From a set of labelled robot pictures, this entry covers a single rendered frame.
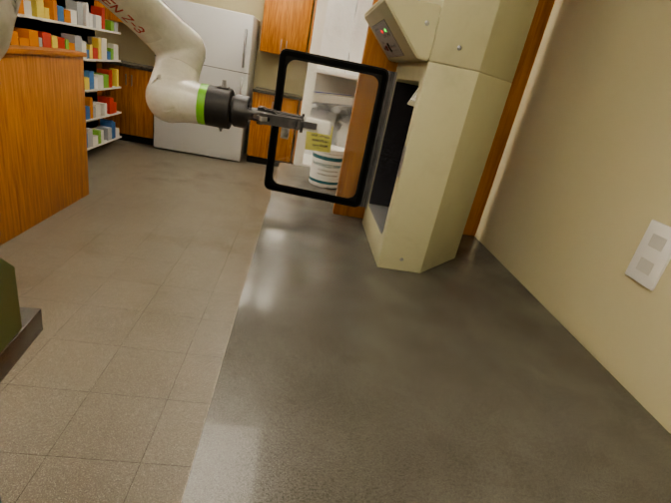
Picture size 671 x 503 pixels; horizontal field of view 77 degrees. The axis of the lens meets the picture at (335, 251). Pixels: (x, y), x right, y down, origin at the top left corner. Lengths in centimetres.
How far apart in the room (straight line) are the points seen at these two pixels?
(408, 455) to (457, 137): 66
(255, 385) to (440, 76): 70
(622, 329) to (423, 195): 48
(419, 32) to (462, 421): 71
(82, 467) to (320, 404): 128
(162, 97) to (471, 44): 67
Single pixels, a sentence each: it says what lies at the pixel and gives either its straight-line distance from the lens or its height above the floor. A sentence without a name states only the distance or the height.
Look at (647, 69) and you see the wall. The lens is 111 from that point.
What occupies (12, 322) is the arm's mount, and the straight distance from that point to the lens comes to 73.
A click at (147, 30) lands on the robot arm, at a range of 108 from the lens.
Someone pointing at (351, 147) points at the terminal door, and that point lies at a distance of 126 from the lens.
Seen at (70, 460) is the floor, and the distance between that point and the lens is 182.
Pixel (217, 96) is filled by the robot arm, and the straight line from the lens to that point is 105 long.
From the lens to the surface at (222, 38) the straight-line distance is 590.
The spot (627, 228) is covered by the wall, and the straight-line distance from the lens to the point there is 102.
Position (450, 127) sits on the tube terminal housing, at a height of 129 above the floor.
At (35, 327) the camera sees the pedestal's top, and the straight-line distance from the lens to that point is 79.
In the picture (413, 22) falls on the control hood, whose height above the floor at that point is 147.
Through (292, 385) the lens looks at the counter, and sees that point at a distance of 63.
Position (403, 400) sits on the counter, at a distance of 66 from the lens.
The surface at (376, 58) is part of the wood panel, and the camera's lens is 131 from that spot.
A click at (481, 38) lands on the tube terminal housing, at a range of 99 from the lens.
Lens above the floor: 135
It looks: 23 degrees down
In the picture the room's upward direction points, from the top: 12 degrees clockwise
